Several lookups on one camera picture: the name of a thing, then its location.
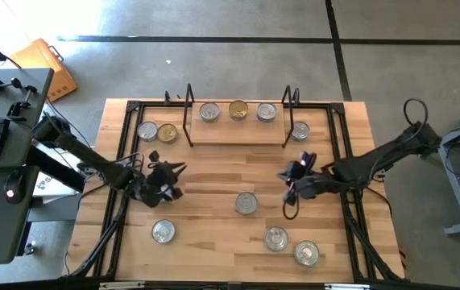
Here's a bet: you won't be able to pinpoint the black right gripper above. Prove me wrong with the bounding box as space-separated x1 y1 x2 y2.
278 151 336 208

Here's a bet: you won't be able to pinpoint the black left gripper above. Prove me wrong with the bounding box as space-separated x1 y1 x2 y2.
132 150 188 209

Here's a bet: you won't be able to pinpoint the green label can gold lid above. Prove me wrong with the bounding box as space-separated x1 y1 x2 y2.
156 122 179 144
228 99 250 122

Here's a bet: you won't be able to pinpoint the teal label tuna can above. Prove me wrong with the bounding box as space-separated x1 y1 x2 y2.
289 120 311 143
234 191 259 216
198 101 221 123
293 240 321 267

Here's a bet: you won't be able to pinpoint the green label can silver lid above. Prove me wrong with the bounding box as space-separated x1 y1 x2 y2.
136 120 160 143
151 218 176 245

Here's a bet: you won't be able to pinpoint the blue label tuna can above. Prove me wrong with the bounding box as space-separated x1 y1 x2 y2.
255 101 278 123
264 226 289 252

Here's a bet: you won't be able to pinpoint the wooden shelf black metal legs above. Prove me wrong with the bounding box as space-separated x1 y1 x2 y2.
182 83 296 149

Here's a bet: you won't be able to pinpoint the white printed box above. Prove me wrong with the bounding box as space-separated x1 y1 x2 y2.
31 171 85 198

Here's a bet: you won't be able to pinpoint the black computer mouse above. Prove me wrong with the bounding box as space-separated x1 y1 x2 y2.
2 168 26 205

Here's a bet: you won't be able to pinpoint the orange plastic case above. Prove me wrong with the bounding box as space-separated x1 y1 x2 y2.
10 38 79 103

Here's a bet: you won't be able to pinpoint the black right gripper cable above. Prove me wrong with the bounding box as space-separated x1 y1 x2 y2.
280 200 301 222

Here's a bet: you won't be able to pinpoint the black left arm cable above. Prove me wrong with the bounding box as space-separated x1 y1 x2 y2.
123 151 147 172

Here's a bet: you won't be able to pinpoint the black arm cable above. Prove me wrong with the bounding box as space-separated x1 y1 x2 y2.
123 151 147 172
404 97 430 136

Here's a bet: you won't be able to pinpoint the black aluminium table frame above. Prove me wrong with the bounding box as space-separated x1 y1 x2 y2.
60 99 406 285

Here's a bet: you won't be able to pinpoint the silver metal bracket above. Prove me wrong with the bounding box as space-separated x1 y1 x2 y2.
98 280 147 290
324 283 371 290

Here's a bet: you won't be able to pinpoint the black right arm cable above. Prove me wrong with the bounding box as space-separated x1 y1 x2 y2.
404 97 430 136

